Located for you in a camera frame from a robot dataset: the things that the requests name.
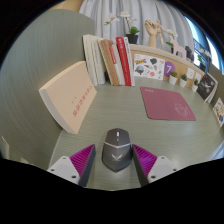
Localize tan cover book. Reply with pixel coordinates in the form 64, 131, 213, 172
99, 38, 121, 87

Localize light grey curtain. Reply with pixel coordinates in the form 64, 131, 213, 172
79, 0, 194, 54

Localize large white orchid, black pot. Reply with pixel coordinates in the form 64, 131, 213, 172
103, 11, 141, 45

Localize large cream cover book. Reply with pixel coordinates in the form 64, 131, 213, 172
38, 60, 98, 135

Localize pale pink horse figurine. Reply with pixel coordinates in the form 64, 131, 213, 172
171, 37, 188, 59

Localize black cover book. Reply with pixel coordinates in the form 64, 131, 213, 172
196, 72, 219, 103

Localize red book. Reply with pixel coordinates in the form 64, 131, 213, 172
115, 36, 133, 87

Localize small plant in white pot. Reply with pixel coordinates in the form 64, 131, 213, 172
168, 70, 179, 86
191, 78, 200, 93
179, 73, 188, 89

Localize colourful illustrated white card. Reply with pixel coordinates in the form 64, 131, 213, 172
212, 97, 224, 128

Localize wooden hand model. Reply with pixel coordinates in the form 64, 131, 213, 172
144, 19, 162, 48

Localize white sticker sheet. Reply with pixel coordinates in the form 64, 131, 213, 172
133, 53, 166, 81

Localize dusky pink mouse pad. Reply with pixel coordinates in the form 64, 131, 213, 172
139, 86, 197, 122

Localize round purple number sign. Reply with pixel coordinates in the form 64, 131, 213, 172
163, 61, 177, 81

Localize small white orchid, black pot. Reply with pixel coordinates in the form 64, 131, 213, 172
196, 48, 208, 73

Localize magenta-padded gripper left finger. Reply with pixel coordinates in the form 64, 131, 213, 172
46, 143, 97, 188

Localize black horse figurine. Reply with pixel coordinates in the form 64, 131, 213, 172
184, 45, 195, 63

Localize window with dark frame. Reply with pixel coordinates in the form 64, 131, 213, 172
184, 16, 223, 74

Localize white wall socket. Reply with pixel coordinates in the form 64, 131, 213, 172
194, 72, 203, 84
186, 67, 196, 80

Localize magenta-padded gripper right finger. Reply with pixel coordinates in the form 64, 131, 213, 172
131, 143, 178, 187

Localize white orchid flowers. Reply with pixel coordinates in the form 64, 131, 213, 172
165, 28, 179, 48

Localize photo cover magazine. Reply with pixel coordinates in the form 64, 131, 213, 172
123, 36, 136, 87

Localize dark grey computer mouse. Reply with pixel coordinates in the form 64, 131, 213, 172
101, 127, 133, 172

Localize wooden artist mannequin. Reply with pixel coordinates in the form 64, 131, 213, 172
155, 19, 166, 48

